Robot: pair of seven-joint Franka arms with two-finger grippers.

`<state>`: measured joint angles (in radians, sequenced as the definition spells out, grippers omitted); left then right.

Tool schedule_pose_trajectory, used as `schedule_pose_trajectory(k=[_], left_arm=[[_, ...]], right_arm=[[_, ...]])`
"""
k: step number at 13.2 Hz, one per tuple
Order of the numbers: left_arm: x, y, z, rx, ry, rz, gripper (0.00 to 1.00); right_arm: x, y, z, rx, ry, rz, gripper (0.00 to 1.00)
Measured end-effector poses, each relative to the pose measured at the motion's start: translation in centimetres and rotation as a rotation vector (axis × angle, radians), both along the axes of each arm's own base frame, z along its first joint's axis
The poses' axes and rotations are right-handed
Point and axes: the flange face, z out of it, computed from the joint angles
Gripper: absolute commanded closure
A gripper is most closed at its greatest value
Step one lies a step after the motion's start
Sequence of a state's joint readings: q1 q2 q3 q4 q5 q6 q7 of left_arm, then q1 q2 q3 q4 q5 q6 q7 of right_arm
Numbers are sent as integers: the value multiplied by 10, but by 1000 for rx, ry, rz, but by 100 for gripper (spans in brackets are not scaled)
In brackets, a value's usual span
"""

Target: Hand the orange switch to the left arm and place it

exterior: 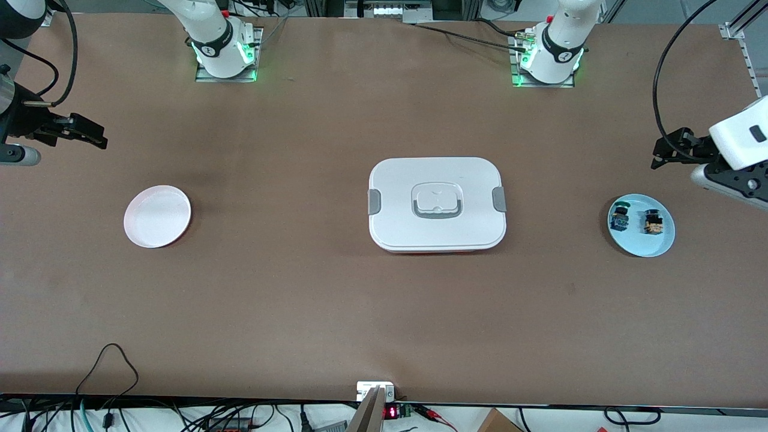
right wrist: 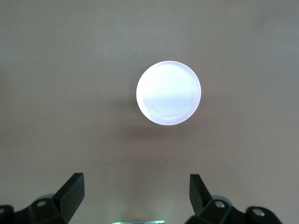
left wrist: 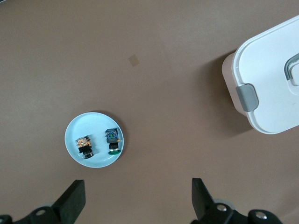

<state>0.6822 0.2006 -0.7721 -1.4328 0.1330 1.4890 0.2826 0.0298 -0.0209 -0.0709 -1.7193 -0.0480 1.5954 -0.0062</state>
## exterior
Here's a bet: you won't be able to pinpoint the white lunch box grey clips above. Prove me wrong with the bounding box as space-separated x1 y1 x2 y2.
367 157 508 254

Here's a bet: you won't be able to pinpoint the brown cardboard box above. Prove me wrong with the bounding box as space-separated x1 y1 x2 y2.
477 408 524 432

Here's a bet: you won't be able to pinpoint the pink round plate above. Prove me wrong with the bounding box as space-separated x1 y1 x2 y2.
123 185 193 249

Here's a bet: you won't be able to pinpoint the light blue round plate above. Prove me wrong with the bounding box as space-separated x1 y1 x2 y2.
607 193 676 258

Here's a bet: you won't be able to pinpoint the white lit power strip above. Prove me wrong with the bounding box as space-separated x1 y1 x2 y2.
345 0 434 20

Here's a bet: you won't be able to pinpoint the small white clamp block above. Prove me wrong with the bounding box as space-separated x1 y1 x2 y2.
356 382 397 401

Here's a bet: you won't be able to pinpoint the aluminium profile bar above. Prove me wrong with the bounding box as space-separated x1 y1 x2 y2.
347 387 386 432

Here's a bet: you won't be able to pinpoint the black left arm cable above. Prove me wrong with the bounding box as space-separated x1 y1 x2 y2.
653 0 719 146

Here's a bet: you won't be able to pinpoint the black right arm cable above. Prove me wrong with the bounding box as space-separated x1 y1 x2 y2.
0 0 79 109

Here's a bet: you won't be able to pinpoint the aluminium corner bracket rail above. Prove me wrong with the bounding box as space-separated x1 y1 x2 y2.
719 0 768 100

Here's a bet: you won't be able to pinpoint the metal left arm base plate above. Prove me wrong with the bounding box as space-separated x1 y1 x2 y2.
509 33 575 89

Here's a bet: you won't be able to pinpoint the black looped thin cable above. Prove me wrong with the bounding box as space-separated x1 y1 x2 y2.
75 343 140 397

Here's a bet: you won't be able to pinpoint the black cable to arm base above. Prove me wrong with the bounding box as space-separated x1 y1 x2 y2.
403 20 529 52

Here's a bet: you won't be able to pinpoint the black oval cable loop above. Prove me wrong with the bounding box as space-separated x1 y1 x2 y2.
603 407 662 425

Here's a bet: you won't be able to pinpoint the teal cable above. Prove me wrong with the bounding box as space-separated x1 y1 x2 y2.
77 399 98 432

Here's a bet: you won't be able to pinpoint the red clip lead wire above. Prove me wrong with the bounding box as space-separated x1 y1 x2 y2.
417 404 458 432

